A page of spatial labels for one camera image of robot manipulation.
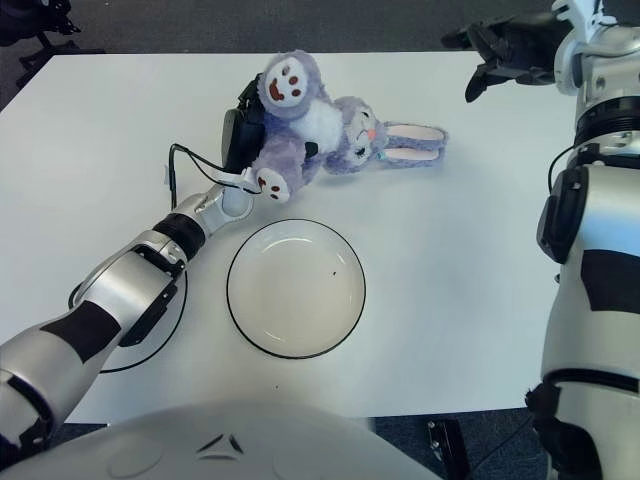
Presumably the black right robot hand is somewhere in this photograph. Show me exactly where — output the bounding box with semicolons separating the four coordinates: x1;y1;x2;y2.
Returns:
440;13;571;104

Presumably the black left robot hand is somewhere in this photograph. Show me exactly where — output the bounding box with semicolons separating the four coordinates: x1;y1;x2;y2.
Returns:
221;72;321;174

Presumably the purple plush bunny doll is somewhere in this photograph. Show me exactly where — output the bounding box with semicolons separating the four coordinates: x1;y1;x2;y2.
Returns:
247;49;449;204

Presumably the white plate with black rim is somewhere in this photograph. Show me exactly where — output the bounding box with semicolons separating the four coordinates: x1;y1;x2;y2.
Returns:
226;218;367;360

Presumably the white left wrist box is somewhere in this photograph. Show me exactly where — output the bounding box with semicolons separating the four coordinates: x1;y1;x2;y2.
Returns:
217;167;264;197

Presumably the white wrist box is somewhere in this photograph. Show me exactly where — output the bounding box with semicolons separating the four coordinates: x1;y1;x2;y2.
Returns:
217;167;264;197
552;0;621;31

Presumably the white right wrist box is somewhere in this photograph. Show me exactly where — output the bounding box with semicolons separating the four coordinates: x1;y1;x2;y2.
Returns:
552;0;621;31

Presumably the black office chair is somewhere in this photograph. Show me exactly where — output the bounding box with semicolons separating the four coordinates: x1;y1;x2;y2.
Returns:
0;0;106;84

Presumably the grey robot torso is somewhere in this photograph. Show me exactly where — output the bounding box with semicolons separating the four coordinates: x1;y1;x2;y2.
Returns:
0;398;441;480

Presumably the thin black elbow cable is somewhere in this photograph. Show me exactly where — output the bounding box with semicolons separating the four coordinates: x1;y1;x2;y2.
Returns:
546;147;576;194
67;272;190;375

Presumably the black bracket under table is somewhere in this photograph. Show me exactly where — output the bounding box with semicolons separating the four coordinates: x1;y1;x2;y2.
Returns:
427;419;469;480

